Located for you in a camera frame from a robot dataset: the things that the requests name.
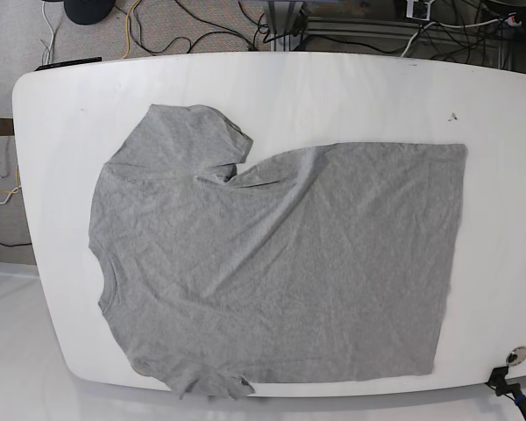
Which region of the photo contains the table cable grommet right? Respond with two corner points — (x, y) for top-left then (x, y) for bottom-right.
(506, 346), (526, 367)

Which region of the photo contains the black aluminium frame rail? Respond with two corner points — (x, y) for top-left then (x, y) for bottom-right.
(300, 17), (517, 43)

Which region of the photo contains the grey t-shirt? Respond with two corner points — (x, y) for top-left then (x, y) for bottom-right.
(89, 105), (467, 398)

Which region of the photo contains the black clamp with cable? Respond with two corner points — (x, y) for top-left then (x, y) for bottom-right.
(486, 367), (526, 421)

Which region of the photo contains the round blue-grey stand base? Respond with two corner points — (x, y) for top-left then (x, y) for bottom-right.
(64, 0), (116, 25)

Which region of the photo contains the white cable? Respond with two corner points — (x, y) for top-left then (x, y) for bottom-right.
(39, 0), (59, 67)

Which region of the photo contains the yellow cable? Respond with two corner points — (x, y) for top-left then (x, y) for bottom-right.
(122, 0), (142, 61)

